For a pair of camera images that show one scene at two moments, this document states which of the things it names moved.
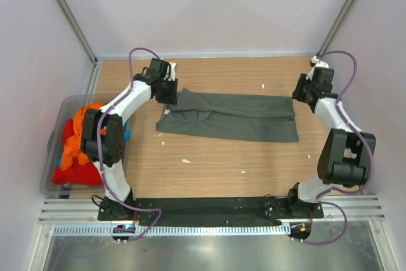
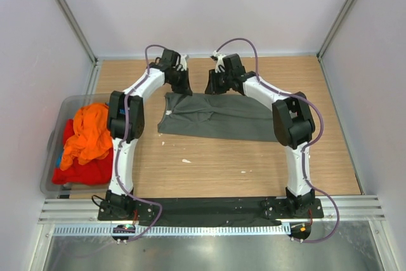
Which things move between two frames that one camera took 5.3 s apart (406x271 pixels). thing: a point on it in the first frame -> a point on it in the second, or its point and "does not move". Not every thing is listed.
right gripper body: [304, 87] -> [219, 82]
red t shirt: [77, 173] does not move
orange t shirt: [73, 150] does not move
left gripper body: [168, 91] -> [179, 82]
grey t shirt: [237, 115] does not move
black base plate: [214, 211] does not move
